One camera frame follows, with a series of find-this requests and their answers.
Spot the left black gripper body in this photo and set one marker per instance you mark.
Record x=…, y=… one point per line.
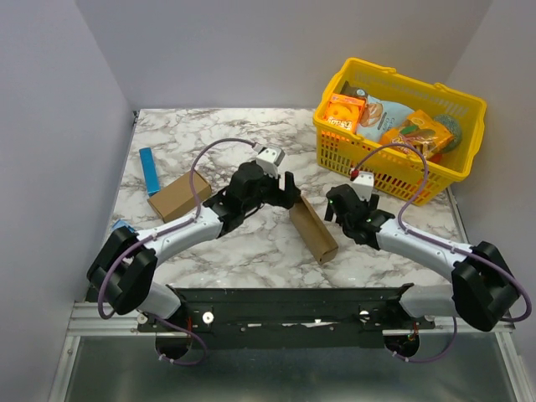
x=268, y=193

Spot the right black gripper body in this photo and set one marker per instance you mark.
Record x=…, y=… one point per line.
x=342, y=205

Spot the brown cardboard box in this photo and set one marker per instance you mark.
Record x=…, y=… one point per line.
x=176, y=199
x=313, y=232

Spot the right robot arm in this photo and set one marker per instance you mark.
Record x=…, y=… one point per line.
x=480, y=289

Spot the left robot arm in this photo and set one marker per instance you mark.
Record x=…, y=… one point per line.
x=123, y=270

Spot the folded brown cardboard box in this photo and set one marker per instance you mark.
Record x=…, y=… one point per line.
x=176, y=199

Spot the orange snack box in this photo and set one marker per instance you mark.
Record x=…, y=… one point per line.
x=344, y=111

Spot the long blue box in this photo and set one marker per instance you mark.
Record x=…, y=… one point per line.
x=149, y=171

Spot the small blue box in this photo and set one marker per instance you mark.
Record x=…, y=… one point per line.
x=120, y=223

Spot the yellow plastic basket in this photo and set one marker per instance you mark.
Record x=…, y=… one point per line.
x=390, y=98

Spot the light blue chips bag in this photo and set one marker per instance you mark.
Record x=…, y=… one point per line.
x=380, y=116

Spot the orange gummy candy bag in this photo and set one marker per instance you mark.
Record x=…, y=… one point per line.
x=420, y=131

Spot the dark snack packet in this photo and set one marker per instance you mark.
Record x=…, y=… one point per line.
x=353, y=91

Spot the green round sponge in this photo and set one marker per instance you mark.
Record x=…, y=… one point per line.
x=453, y=127

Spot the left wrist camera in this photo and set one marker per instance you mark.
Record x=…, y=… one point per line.
x=269, y=159

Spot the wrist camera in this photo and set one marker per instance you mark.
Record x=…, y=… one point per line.
x=269, y=159
x=362, y=184

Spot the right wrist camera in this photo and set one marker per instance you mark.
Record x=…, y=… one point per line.
x=362, y=184

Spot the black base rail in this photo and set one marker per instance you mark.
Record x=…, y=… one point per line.
x=285, y=318

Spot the aluminium frame rail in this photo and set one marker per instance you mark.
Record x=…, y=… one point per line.
x=86, y=322

